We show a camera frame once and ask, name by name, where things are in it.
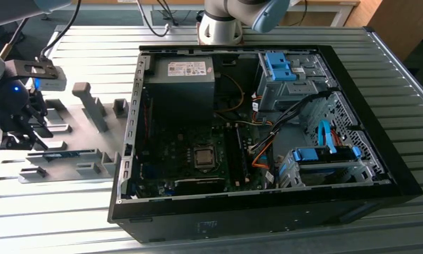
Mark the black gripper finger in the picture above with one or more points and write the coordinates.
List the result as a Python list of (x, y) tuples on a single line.
[(37, 111), (17, 136)]

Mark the grey power supply unit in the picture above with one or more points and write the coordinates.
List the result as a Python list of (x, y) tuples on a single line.
[(186, 79)]

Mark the blue plastic drive latch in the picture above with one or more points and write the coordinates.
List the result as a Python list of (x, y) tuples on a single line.
[(278, 71)]

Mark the black RAM slot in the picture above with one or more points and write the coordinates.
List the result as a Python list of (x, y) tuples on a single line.
[(227, 153), (242, 153), (232, 153), (236, 153)]

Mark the brown wooden cabinet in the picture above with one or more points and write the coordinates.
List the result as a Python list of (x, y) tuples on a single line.
[(401, 21)]

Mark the grey parts rack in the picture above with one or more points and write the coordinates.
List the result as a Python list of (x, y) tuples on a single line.
[(83, 143)]

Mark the blue RAM stick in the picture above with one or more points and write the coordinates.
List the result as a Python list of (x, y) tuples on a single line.
[(61, 154)]

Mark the silver CPU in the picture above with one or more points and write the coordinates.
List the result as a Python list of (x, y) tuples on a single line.
[(203, 156)]

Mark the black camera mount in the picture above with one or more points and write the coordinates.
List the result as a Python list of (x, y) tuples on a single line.
[(21, 68)]

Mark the black graphics card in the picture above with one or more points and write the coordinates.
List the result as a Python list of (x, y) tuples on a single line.
[(196, 185)]

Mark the metal drive cage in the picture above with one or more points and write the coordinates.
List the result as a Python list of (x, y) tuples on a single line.
[(292, 90)]

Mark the black PC case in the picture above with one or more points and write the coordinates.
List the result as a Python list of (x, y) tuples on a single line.
[(232, 217)]

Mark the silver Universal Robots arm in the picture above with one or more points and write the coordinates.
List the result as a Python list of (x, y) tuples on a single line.
[(219, 29)]

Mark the wooden desk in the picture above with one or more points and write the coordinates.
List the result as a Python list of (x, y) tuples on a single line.
[(348, 3)]

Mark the hard disk in blue carrier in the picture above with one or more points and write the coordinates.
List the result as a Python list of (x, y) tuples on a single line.
[(306, 154)]

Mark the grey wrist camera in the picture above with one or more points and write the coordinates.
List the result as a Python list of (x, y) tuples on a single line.
[(54, 80)]

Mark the green motherboard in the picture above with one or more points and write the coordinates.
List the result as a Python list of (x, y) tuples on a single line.
[(175, 153)]

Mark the metal disk bay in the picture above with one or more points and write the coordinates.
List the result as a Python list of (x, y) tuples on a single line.
[(359, 172)]

